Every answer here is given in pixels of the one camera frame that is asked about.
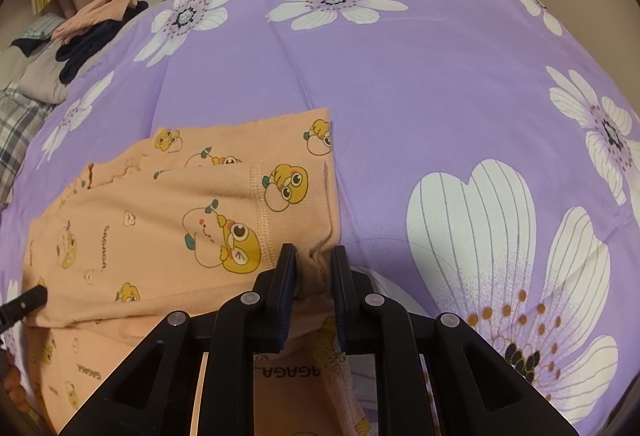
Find blue plaid pillow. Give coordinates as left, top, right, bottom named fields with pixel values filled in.
left=10, top=12, right=66, bottom=52

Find navy garment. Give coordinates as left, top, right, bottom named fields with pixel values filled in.
left=55, top=0, right=150, bottom=84

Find person's left hand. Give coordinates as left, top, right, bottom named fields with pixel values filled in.
left=1, top=366, right=24, bottom=414

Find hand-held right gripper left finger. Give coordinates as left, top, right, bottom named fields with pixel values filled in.
left=57, top=243, right=298, bottom=436

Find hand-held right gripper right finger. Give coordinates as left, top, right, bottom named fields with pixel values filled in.
left=330, top=245, right=581, bottom=436

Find grey plaid blanket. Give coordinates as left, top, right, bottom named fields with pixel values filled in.
left=0, top=84, right=56, bottom=207

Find purple floral bedsheet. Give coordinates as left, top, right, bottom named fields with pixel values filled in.
left=0, top=0, right=640, bottom=432

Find orange printed pants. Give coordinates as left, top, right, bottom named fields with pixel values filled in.
left=22, top=107, right=373, bottom=436

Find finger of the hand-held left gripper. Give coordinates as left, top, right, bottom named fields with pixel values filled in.
left=0, top=285, right=49, bottom=332

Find peach folded garment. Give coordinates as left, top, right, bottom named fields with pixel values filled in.
left=51, top=0, right=138, bottom=42

